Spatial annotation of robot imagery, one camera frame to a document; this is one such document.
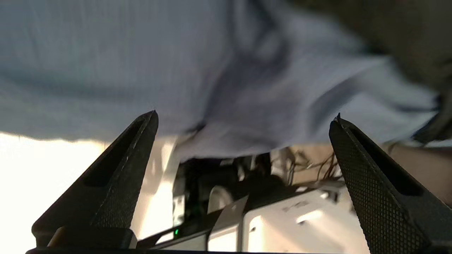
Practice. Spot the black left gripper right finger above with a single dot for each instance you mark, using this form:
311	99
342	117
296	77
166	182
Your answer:
392	197

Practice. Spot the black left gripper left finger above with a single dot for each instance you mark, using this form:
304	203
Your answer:
106	197

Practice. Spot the black moon print T-shirt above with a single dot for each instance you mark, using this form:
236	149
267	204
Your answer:
406	38

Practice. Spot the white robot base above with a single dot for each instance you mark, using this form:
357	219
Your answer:
265	218

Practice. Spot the blue bed sheet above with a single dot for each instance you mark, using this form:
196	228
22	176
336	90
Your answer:
141	70

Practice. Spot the beige upholstered bed frame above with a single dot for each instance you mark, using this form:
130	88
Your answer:
420	169

